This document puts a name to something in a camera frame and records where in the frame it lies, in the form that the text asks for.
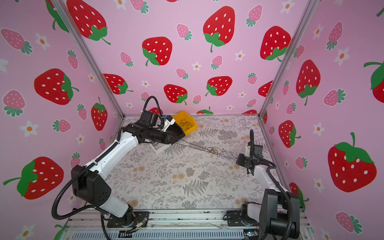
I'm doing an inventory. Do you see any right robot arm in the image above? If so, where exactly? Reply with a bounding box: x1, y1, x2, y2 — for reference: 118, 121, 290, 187
236, 130, 300, 240

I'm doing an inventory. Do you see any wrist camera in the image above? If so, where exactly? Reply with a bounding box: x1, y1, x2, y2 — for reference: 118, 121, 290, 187
162, 115, 175, 132
245, 143, 263, 158

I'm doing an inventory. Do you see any yellow plastic bin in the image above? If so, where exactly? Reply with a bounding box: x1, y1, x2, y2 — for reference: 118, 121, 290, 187
173, 111, 198, 136

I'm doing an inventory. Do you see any aluminium frame rail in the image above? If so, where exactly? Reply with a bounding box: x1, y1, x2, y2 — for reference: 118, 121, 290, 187
61, 208, 314, 240

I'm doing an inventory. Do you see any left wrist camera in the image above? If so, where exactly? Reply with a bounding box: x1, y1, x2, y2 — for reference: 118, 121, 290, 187
162, 115, 175, 132

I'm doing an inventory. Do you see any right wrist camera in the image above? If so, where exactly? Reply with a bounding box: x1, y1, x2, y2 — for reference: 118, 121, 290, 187
245, 143, 263, 158

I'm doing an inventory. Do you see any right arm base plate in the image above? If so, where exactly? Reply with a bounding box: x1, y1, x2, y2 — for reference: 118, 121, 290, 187
223, 210, 259, 227

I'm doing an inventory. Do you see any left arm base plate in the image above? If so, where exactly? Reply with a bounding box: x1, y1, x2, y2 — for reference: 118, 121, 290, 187
107, 211, 150, 229

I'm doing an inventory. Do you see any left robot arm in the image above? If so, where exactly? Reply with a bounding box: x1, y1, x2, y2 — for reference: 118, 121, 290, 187
51, 109, 186, 227

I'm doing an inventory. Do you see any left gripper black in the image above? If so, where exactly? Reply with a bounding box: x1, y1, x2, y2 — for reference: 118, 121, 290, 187
148, 129, 179, 145

